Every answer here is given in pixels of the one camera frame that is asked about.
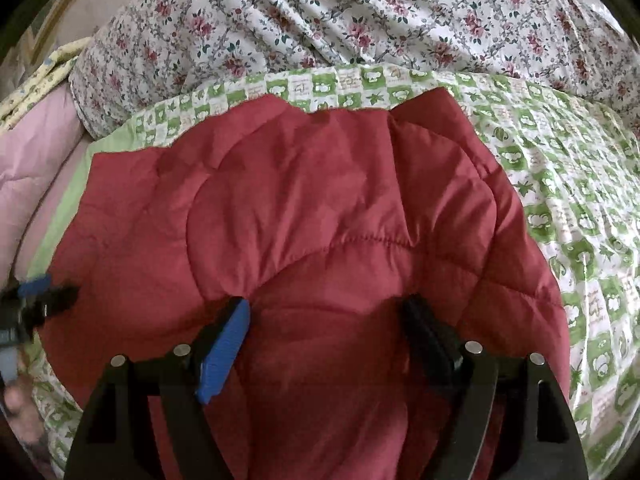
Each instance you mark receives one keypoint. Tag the yellow printed cloth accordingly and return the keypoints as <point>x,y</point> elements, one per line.
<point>30,90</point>

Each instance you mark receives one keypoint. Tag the person's left hand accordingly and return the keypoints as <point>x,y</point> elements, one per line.
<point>22,410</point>

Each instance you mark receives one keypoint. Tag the red puffer jacket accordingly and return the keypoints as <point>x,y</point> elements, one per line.
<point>325,210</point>

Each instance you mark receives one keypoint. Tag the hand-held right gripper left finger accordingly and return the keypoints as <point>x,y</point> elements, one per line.
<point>222,350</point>

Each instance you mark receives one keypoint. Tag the rose floral bed sheet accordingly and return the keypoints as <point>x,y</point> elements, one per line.
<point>350,15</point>

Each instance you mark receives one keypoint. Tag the green checkered blanket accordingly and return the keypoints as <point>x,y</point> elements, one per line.
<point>575,185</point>

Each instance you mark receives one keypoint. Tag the pink quilt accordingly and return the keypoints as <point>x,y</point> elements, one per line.
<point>30,170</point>

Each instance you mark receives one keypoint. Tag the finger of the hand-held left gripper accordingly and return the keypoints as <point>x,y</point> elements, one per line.
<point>35,287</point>
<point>57,302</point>

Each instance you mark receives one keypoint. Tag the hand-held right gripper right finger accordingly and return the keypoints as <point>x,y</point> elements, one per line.
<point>425,332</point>

